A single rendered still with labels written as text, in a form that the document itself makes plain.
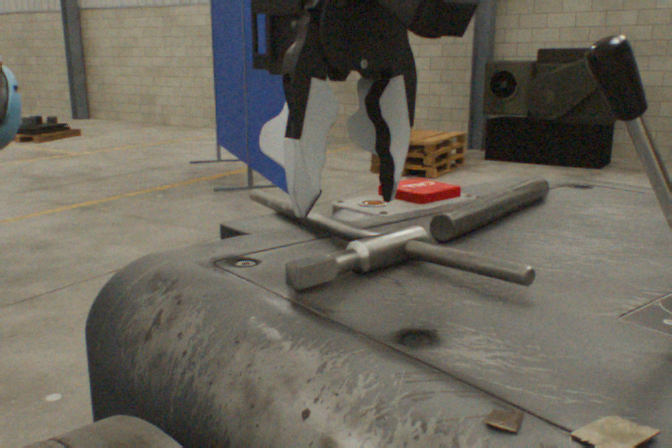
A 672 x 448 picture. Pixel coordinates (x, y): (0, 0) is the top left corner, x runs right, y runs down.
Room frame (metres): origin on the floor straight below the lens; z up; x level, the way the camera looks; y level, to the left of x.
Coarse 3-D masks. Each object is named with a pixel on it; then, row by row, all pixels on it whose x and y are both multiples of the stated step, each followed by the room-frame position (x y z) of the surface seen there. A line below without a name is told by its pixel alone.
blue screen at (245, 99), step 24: (216, 0) 8.63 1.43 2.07; (240, 0) 7.23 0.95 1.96; (216, 24) 8.70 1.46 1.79; (240, 24) 7.27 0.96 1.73; (264, 24) 6.24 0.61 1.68; (216, 48) 8.78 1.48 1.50; (240, 48) 7.32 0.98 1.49; (264, 48) 6.27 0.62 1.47; (216, 72) 8.86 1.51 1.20; (240, 72) 7.36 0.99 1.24; (264, 72) 6.29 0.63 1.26; (216, 96) 8.95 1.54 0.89; (240, 96) 7.41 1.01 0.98; (264, 96) 6.32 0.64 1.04; (216, 120) 8.99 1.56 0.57; (240, 120) 7.45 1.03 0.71; (264, 120) 6.34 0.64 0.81; (240, 144) 7.50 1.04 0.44; (264, 168) 6.39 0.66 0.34
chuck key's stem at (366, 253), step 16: (368, 240) 0.41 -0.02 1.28; (384, 240) 0.41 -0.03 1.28; (400, 240) 0.42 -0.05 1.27; (416, 240) 0.43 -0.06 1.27; (320, 256) 0.38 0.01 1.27; (336, 256) 0.39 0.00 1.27; (352, 256) 0.39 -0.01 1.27; (368, 256) 0.40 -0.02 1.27; (384, 256) 0.41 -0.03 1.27; (400, 256) 0.42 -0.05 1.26; (288, 272) 0.37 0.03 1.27; (304, 272) 0.36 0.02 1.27; (320, 272) 0.37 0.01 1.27; (336, 272) 0.38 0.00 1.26; (368, 272) 0.40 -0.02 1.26
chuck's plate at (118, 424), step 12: (108, 420) 0.28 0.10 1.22; (120, 420) 0.27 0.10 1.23; (132, 420) 0.27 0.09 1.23; (72, 432) 0.27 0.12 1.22; (84, 432) 0.26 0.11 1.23; (96, 432) 0.26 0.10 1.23; (108, 432) 0.26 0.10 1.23; (120, 432) 0.25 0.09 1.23; (132, 432) 0.25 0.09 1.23; (144, 432) 0.25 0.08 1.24; (156, 432) 0.25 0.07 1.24; (72, 444) 0.25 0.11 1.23; (84, 444) 0.25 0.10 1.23; (96, 444) 0.24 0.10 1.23; (108, 444) 0.24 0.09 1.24; (120, 444) 0.24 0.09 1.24; (132, 444) 0.24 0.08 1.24; (144, 444) 0.24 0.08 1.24; (156, 444) 0.24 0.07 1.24; (168, 444) 0.24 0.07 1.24
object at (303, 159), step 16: (320, 80) 0.43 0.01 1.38; (320, 96) 0.43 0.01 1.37; (320, 112) 0.43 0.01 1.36; (336, 112) 0.44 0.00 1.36; (272, 128) 0.46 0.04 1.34; (304, 128) 0.42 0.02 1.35; (320, 128) 0.43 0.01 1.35; (272, 144) 0.45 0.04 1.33; (288, 144) 0.42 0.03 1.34; (304, 144) 0.42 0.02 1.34; (320, 144) 0.43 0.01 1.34; (288, 160) 0.43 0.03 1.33; (304, 160) 0.42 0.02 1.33; (320, 160) 0.43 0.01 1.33; (288, 176) 0.43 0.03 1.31; (304, 176) 0.42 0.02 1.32; (288, 192) 0.43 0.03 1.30; (304, 192) 0.42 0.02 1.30; (320, 192) 0.43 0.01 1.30; (304, 208) 0.43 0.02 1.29
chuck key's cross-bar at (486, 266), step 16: (256, 192) 0.62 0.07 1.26; (272, 208) 0.58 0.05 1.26; (288, 208) 0.55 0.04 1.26; (320, 224) 0.50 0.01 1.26; (336, 224) 0.48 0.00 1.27; (352, 240) 0.46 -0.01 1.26; (416, 256) 0.41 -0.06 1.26; (432, 256) 0.40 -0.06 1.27; (448, 256) 0.39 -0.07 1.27; (464, 256) 0.39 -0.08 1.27; (480, 256) 0.38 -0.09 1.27; (480, 272) 0.38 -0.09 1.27; (496, 272) 0.37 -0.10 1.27; (512, 272) 0.36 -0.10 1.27; (528, 272) 0.36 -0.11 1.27
